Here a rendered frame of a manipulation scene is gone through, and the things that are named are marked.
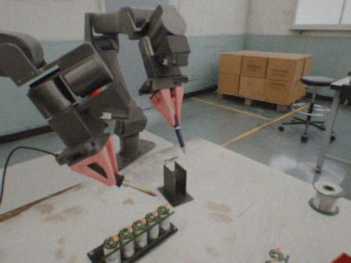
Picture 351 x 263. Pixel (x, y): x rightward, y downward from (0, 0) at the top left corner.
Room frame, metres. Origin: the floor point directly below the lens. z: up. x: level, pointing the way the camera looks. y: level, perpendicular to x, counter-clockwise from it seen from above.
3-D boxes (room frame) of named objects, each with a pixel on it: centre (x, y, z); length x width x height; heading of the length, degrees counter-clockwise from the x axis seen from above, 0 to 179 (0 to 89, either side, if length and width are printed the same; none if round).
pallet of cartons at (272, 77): (3.96, -1.43, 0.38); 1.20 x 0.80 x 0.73; 47
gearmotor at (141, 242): (0.33, 0.06, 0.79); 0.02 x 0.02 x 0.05
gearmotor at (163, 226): (0.37, 0.02, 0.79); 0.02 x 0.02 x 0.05
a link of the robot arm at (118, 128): (0.70, 0.12, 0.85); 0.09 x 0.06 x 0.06; 128
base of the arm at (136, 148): (0.70, 0.13, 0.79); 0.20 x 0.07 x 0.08; 151
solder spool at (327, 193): (0.45, -0.35, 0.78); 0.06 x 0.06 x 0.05
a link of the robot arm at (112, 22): (0.72, 0.15, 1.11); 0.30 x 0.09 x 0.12; 38
